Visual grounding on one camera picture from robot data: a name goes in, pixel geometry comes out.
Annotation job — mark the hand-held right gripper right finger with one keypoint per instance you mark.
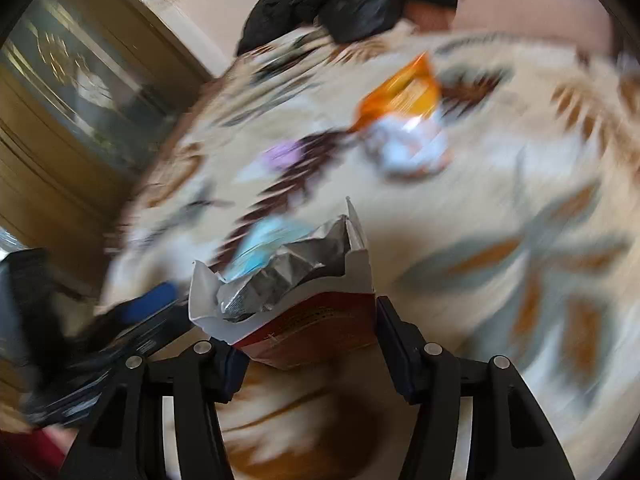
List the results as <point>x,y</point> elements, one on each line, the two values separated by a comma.
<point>395,355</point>

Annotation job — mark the pink padded headboard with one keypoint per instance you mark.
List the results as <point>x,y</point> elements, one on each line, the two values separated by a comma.
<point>525,15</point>

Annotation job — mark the teal snack packet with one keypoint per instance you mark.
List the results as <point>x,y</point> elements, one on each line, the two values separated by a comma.
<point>265,245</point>

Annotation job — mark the wooden door with glass pane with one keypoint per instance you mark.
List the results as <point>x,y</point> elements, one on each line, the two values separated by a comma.
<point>75,85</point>

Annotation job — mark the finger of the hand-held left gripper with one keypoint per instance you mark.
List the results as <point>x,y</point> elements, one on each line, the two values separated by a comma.
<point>145,305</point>
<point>165,327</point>

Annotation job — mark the white printed wrapper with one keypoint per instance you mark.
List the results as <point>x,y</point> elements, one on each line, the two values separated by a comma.
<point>410,150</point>

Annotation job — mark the red carton with foil lining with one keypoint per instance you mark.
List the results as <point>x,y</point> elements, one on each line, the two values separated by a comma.
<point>320,325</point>

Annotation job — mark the orange snack wrapper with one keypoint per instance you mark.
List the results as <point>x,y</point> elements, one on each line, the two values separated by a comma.
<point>405,92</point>

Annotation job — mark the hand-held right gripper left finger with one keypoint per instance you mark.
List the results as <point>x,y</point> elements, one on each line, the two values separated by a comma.
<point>235,375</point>

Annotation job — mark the small pink wrapper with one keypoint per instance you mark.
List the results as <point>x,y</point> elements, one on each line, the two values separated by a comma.
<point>282,155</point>

